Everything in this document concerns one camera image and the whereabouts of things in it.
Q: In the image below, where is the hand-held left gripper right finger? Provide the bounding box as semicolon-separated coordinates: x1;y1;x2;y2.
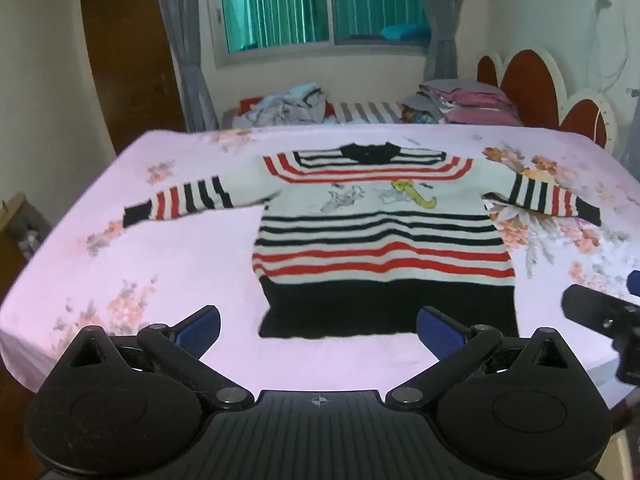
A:
385;305;573;411

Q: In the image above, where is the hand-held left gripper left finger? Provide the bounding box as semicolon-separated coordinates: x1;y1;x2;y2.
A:
69;304;256;411

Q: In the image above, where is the striped knit sweater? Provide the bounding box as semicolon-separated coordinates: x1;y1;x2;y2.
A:
122;141;603;340

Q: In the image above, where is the pile of light grey clothes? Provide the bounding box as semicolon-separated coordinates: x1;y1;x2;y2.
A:
231;82;332;129

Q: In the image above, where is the pink floral bed sheet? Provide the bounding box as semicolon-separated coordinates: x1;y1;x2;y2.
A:
0;126;640;396

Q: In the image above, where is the cardboard box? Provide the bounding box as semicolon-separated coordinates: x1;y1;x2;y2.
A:
0;191;55;262

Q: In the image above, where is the colourful printed cloth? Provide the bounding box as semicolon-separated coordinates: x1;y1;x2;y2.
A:
402;107;445;125

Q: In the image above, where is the red and white headboard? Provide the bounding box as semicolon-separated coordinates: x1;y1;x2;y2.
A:
475;48;619;151

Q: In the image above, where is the stack of pink grey bedding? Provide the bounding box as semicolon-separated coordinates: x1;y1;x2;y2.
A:
404;78;524;128

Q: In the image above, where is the grey striped pillow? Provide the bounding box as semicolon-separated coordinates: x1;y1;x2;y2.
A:
325;101;407;126

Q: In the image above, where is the grey curtain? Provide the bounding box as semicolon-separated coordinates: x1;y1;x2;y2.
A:
150;0;221;133
416;0;472;83

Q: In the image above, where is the brown wooden door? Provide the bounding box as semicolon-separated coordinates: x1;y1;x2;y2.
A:
78;0;188;157

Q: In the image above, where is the teal cloth on windowsill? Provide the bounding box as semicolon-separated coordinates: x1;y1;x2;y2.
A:
379;23;432;43

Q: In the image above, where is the window with teal blinds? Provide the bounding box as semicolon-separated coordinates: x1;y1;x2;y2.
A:
204;0;437;68

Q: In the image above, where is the white cable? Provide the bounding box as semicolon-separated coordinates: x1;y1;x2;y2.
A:
590;4;632;82

